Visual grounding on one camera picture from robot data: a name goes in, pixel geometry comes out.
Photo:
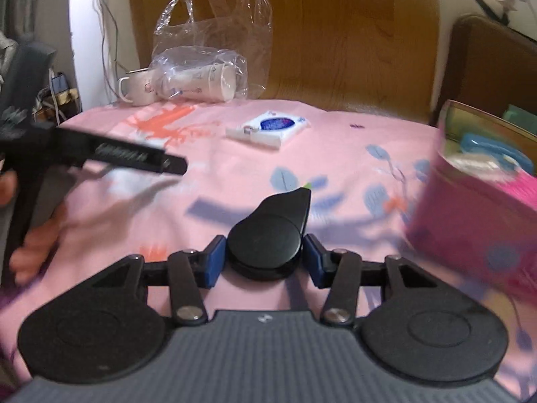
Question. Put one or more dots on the wooden headboard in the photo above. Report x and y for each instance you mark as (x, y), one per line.
(335, 29)

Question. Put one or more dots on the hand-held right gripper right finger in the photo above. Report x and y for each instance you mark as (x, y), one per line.
(314, 262)

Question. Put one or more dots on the person's left hand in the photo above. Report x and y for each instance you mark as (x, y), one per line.
(40, 241)

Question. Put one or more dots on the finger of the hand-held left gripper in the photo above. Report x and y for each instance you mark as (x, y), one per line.
(174, 164)

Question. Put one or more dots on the clear plastic bag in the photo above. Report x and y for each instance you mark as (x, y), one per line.
(201, 33)

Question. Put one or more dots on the white enamel mug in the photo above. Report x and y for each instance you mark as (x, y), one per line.
(136, 87)

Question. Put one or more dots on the stack of paper cups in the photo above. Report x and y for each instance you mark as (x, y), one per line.
(201, 84)

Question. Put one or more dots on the pink biscuit tin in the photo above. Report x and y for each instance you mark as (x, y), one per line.
(461, 226)

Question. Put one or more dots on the pink floral bed sheet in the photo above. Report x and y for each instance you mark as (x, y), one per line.
(235, 168)

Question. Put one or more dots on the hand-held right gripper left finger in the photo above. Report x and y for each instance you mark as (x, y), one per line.
(215, 262)

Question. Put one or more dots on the blue glasses case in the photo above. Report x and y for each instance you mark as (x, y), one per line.
(491, 149)

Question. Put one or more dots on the white tissue packet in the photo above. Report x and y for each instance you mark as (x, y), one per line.
(268, 129)

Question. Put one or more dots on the dark grey cloth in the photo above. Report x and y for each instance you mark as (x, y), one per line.
(25, 75)

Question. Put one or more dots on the teal cup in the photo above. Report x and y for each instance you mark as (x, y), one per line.
(519, 114)

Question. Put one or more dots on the black round case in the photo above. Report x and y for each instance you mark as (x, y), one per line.
(268, 235)

